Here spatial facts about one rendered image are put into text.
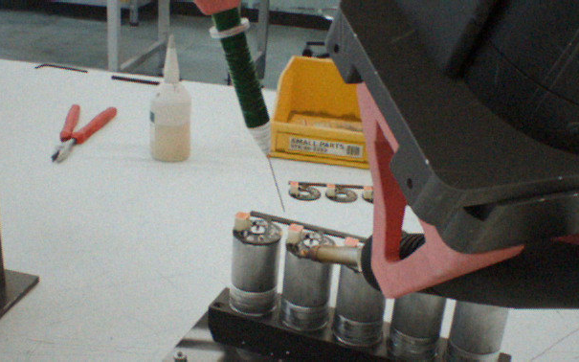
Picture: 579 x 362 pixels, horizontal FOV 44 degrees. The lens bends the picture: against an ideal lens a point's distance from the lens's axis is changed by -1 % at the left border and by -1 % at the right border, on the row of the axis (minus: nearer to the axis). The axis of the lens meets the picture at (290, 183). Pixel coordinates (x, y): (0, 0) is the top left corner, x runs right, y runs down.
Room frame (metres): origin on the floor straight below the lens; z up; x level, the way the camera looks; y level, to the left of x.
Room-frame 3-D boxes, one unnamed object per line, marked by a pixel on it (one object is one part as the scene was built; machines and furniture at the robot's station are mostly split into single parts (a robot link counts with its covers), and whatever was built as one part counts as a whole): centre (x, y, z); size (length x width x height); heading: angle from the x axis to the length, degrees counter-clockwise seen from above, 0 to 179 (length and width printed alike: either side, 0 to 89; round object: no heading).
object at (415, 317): (0.29, -0.07, 0.79); 0.02 x 0.02 x 0.05
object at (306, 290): (0.31, -0.01, 0.79); 0.02 x 0.02 x 0.05
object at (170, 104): (0.56, 0.10, 0.80); 0.03 x 0.03 x 0.10
